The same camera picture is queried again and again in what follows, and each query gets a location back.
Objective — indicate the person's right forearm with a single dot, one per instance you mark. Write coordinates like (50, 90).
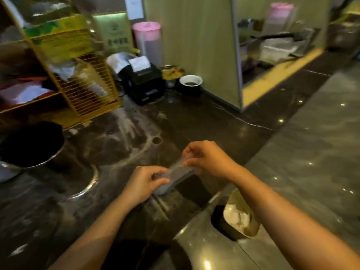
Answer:
(292, 224)

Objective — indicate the green partition wall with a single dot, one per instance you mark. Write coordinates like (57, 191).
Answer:
(194, 44)

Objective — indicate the crumpled clear plastic bag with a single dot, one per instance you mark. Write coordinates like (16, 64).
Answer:
(84, 73)

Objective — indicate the black receipt printer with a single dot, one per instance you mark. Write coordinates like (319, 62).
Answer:
(144, 81)

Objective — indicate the white bowl with dark sauce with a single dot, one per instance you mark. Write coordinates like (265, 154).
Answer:
(190, 81)

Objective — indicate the white paper receipt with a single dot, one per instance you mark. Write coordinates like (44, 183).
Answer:
(139, 63)

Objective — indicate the black round pot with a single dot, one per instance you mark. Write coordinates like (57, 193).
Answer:
(29, 144)

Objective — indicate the green yellow cardboard box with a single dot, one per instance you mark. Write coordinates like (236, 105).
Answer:
(60, 37)

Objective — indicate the person's right hand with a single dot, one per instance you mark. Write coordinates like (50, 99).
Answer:
(211, 158)

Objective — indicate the person's left hand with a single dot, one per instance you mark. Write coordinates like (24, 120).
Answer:
(140, 184)

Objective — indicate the person's left forearm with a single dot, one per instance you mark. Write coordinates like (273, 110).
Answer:
(92, 239)

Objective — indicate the red tray with white papers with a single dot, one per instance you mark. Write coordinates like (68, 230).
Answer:
(24, 91)

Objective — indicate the trash bin with white waste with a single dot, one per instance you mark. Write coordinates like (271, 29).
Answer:
(239, 219)

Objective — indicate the pink lidded plastic container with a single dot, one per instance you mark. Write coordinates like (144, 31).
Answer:
(147, 42)

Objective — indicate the clear plastic bag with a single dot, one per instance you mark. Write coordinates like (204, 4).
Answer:
(175, 174)
(84, 73)

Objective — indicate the person's right thumb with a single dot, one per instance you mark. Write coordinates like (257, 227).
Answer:
(194, 163)

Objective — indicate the person's left thumb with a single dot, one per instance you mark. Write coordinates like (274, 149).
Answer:
(161, 183)

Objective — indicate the white paper notice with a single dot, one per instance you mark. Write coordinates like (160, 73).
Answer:
(134, 7)

